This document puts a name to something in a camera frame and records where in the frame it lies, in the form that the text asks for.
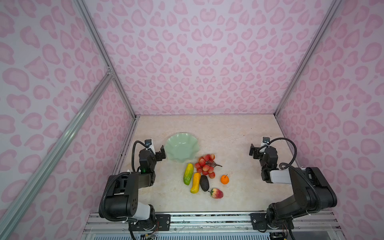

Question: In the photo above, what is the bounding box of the light green scalloped fruit bowl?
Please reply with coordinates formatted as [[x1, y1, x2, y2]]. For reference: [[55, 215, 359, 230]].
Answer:
[[164, 133, 200, 163]]

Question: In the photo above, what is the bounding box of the aluminium frame strut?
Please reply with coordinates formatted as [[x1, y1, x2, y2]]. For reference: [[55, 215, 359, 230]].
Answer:
[[1, 73, 113, 240]]

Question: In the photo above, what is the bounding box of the green yellow fake mango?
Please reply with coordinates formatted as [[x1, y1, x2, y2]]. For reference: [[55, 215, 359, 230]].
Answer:
[[183, 163, 194, 186]]

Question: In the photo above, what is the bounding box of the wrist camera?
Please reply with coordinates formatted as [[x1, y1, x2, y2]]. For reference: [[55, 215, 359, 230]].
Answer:
[[262, 137, 271, 145], [145, 139, 156, 154]]

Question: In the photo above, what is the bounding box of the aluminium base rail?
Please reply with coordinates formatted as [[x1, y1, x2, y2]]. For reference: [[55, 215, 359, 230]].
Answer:
[[81, 211, 345, 240]]

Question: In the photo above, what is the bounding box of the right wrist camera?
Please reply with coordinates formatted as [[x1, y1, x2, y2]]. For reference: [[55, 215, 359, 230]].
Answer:
[[262, 137, 271, 145]]

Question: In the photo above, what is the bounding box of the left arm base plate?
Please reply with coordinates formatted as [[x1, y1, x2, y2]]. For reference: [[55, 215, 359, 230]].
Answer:
[[150, 214, 171, 232]]

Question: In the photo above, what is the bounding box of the red green fake peach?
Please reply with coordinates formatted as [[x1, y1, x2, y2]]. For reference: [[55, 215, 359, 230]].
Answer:
[[210, 188, 224, 199]]

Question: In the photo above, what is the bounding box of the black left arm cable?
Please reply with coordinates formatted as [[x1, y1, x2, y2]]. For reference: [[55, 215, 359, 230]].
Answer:
[[131, 140, 149, 173]]

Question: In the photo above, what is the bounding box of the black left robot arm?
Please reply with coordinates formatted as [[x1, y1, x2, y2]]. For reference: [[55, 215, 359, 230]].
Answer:
[[99, 146, 166, 231]]

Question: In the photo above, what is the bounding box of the dark fake avocado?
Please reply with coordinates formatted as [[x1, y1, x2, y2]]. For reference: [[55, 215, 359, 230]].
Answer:
[[200, 175, 210, 192]]

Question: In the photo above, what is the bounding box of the red fake lychee bunch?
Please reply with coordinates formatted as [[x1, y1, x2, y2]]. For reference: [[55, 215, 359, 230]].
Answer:
[[194, 154, 222, 179]]

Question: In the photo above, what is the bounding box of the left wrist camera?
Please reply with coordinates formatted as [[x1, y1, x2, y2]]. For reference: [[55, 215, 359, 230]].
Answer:
[[145, 139, 156, 154]]

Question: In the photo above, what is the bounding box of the small fake orange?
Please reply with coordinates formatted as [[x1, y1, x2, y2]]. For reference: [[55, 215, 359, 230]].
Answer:
[[220, 175, 230, 185]]

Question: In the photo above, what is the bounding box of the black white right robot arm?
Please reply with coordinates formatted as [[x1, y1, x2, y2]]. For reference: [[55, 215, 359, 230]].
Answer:
[[249, 144, 337, 233]]

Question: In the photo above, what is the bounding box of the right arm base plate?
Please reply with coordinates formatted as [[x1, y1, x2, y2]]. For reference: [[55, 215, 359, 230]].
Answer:
[[250, 213, 270, 233]]

